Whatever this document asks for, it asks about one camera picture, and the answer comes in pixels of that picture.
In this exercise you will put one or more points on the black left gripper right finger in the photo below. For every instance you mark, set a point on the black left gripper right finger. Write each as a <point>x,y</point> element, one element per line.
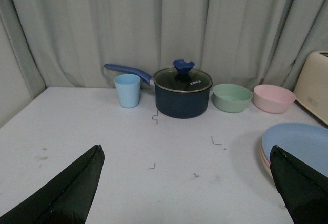
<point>302,188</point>

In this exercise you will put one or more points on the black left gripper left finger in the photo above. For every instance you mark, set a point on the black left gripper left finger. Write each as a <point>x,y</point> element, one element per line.
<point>67,198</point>

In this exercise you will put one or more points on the beige plastic plate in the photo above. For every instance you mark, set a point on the beige plastic plate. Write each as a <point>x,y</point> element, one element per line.
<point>266,167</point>

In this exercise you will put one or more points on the blue plastic plate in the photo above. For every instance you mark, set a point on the blue plastic plate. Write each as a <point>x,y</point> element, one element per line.
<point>306,142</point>

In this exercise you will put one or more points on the pink plastic plate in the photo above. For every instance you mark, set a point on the pink plastic plate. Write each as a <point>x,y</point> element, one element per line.
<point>263,157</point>

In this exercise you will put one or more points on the pink plastic bowl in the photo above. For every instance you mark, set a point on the pink plastic bowl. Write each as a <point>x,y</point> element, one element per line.
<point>273,99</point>

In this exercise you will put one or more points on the cream two-slot toaster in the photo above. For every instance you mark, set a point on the cream two-slot toaster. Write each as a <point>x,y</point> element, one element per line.
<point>311,86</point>

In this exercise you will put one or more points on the green plastic bowl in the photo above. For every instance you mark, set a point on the green plastic bowl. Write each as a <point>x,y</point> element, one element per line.
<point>231,98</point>

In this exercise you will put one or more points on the light blue plastic cup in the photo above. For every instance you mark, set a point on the light blue plastic cup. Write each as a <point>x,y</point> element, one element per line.
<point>128,90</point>

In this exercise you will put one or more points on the dark blue saucepan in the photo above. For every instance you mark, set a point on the dark blue saucepan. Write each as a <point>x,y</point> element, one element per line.
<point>172,104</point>

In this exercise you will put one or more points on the glass lid blue knob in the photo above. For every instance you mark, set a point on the glass lid blue knob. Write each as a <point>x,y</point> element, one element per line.
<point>182,78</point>

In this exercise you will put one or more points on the grey curtain backdrop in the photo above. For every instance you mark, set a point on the grey curtain backdrop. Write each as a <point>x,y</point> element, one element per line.
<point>65,43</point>

